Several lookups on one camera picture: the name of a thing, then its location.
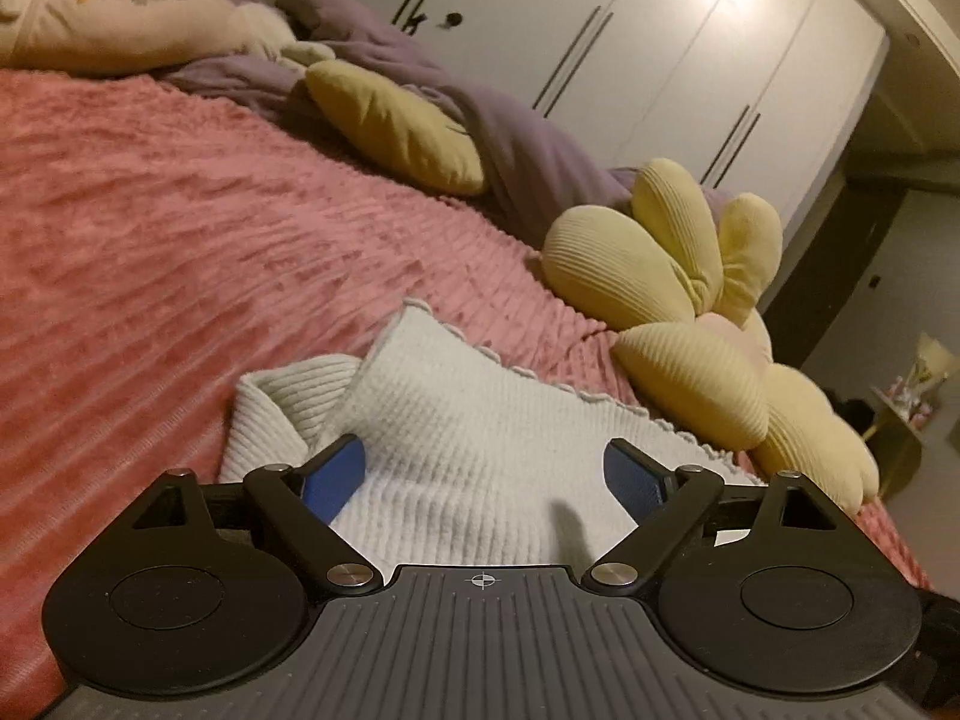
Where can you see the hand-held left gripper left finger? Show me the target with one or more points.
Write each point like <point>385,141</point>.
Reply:
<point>337,472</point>

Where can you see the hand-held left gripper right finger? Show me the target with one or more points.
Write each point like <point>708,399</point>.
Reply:
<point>627,472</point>

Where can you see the white ribbed knit sweater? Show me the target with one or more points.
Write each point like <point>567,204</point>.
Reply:
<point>465,450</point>

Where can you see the yellow flower cushion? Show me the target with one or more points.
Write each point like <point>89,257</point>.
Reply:
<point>690,382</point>

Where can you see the side table with yellow legs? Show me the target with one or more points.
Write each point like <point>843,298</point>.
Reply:
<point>900,453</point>

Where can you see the pink ribbed blanket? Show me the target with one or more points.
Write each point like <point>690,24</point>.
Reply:
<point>187,240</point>

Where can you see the pastel table ornament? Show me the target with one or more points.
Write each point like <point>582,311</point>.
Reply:
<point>924,382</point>

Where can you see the purple duvet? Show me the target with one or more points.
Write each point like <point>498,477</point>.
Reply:
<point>510,142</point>

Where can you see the yellow leaf cushion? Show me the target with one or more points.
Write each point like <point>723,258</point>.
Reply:
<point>390,120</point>

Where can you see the white wardrobe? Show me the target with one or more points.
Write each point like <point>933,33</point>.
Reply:
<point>675,30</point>

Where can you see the beige plush rabbit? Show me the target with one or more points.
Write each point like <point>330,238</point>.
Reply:
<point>112,15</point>

